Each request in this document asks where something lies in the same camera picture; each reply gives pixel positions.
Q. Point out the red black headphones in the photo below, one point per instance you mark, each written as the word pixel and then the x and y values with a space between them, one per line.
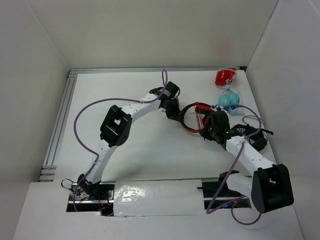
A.
pixel 202 112

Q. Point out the black wrapped headphones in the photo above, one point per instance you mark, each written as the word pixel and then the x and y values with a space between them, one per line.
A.
pixel 258 141

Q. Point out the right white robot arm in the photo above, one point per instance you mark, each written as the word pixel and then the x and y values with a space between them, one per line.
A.
pixel 269 185

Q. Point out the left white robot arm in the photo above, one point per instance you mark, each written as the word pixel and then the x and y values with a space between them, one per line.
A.
pixel 116 126

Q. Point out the wrapped red headphones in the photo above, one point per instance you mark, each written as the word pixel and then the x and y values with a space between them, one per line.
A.
pixel 225 76

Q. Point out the teal headphones in bag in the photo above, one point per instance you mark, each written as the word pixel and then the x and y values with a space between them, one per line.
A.
pixel 229 100

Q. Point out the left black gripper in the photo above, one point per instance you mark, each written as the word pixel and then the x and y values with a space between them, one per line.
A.
pixel 172 112

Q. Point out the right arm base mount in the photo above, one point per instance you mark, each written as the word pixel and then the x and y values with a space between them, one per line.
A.
pixel 209 189

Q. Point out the aluminium table frame rail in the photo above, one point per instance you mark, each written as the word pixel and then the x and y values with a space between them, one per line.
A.
pixel 157 148

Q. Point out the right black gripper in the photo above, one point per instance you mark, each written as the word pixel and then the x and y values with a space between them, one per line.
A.
pixel 208 122

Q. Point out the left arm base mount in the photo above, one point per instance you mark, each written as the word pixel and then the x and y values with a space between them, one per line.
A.
pixel 99 199

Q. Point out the white taped front panel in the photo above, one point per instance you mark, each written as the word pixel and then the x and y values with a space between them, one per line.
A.
pixel 158 198

